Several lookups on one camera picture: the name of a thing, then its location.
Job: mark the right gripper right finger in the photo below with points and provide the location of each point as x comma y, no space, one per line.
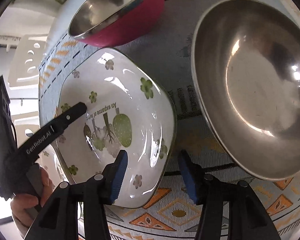
202,189

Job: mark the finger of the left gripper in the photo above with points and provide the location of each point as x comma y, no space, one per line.
48,133

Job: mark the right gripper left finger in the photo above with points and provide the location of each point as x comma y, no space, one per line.
100,190

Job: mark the blue steel bowl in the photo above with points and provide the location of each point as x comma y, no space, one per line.
245,63

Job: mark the pink steel bowl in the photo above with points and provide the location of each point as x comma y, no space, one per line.
110,23

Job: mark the person's left hand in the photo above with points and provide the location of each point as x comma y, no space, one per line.
22,202

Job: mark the beige chair near left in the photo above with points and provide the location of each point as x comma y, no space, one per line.
27,124

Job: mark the blue woven table runner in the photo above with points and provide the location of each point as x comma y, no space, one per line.
165,55

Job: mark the white chair far left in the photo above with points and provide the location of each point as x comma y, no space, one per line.
27,58

